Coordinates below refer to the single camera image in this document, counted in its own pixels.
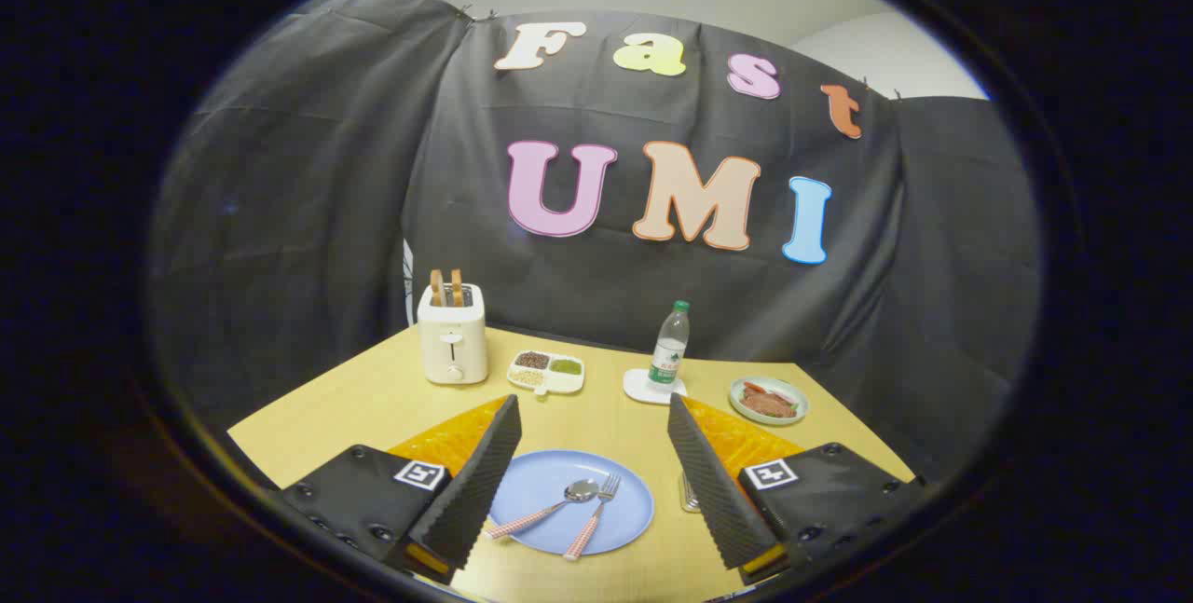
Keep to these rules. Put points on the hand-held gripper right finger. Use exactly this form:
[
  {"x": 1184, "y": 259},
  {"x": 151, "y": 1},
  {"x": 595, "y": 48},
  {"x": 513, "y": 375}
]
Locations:
[{"x": 713, "y": 491}]

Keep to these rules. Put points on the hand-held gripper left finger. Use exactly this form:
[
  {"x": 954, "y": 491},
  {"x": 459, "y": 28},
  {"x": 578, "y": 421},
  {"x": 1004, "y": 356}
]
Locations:
[{"x": 480, "y": 491}]

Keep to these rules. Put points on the blue plate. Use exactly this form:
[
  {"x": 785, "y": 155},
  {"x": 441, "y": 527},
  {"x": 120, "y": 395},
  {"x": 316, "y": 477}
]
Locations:
[{"x": 624, "y": 510}]

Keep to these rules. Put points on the pale green plate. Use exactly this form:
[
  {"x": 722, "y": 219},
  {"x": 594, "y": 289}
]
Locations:
[{"x": 738, "y": 403}]

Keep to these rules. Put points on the cooked meat with vegetables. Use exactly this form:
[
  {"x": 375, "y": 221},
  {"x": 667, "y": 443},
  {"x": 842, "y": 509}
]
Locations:
[{"x": 769, "y": 404}]

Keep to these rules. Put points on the white square coaster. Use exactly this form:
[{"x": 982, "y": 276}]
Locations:
[{"x": 638, "y": 389}]

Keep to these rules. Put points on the white divided dish with grains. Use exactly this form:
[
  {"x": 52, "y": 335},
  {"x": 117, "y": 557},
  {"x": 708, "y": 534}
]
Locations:
[{"x": 547, "y": 372}]

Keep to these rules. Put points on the clear water bottle green cap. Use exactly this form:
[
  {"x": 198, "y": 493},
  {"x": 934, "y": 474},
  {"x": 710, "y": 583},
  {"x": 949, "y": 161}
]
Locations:
[{"x": 669, "y": 351}]

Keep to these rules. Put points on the cream toaster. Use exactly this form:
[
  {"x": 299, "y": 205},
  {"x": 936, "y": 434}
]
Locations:
[{"x": 452, "y": 347}]

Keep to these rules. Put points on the toast slice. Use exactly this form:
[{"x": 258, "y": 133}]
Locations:
[
  {"x": 436, "y": 288},
  {"x": 458, "y": 288}
]

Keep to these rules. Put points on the black backdrop cloth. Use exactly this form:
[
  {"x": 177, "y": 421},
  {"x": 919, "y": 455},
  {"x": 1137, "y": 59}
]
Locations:
[{"x": 308, "y": 212}]

